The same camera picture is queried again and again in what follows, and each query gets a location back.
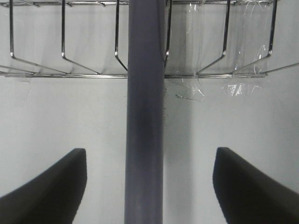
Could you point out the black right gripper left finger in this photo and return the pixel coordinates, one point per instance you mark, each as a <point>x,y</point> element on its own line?
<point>52,197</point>

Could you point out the chrome wire rack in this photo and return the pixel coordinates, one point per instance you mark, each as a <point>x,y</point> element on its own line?
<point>197,39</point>

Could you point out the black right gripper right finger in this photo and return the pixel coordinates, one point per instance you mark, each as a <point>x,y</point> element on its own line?
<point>247,195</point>

